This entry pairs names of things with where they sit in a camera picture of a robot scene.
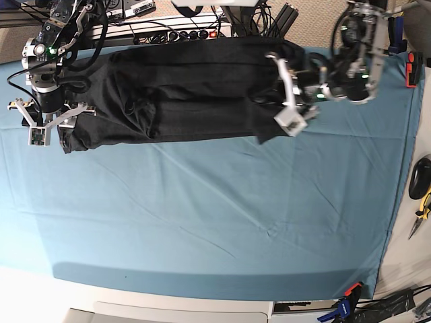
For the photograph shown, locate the yellow handled pliers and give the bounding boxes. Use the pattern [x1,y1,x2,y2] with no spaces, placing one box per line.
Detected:
[408,188,430,240]

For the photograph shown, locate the black T-shirt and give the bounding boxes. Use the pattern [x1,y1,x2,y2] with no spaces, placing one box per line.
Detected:
[64,37,306,153]

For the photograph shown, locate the white power strip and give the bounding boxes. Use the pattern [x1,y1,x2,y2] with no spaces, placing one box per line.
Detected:
[104,21,234,47]

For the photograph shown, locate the orange blue spring clamp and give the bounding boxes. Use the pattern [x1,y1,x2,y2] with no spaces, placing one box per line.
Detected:
[317,281,364,323]

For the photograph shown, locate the black plastic bag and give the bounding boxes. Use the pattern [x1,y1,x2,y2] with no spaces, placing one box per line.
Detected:
[350,289,416,323]

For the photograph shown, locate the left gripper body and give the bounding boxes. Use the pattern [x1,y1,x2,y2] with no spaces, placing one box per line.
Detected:
[265,52,329,120]

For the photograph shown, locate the blue black bar clamp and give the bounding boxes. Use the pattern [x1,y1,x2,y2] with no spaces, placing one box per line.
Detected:
[370,15,408,57]

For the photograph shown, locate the teal table cloth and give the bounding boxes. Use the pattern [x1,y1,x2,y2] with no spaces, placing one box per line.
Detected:
[1,54,424,301]

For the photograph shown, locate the grey foot pedal box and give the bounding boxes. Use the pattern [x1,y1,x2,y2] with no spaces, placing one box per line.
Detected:
[104,0,124,20]

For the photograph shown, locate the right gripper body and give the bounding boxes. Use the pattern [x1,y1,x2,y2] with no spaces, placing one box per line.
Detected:
[7,98,97,129]

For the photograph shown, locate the black computer mouse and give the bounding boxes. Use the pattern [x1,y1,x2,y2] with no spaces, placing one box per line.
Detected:
[408,157,430,200]

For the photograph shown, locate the black aluminium extrusion frame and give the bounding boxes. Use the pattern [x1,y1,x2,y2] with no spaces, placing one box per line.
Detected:
[265,3,298,38]

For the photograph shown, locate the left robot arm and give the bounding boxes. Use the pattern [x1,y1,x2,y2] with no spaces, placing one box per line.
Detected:
[266,1,388,128]

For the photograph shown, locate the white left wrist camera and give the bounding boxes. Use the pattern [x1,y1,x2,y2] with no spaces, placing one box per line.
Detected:
[274,107,307,137]

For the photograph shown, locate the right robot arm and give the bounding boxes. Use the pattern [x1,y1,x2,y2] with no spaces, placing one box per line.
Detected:
[7,1,108,147]

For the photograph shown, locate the orange black clamp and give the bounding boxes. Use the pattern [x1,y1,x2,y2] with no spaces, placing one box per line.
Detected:
[405,51,424,88]

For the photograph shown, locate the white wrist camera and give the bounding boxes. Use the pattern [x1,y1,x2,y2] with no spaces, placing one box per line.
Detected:
[28,127,51,147]
[274,107,307,137]

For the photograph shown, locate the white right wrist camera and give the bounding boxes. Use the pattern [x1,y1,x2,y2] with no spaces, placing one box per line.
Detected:
[28,127,51,147]

